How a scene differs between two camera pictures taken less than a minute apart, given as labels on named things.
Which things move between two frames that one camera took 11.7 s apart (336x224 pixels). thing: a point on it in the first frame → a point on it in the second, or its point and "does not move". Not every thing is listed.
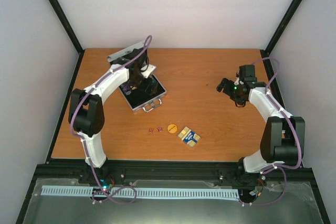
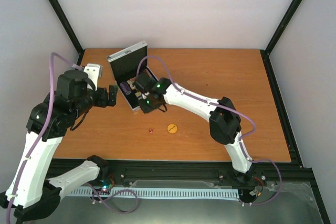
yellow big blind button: [172, 128] does not move
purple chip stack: [127, 89] does not move
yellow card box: [189, 136] → [138, 94]
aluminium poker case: [142, 90] does not move
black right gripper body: [234, 93] → [149, 106]
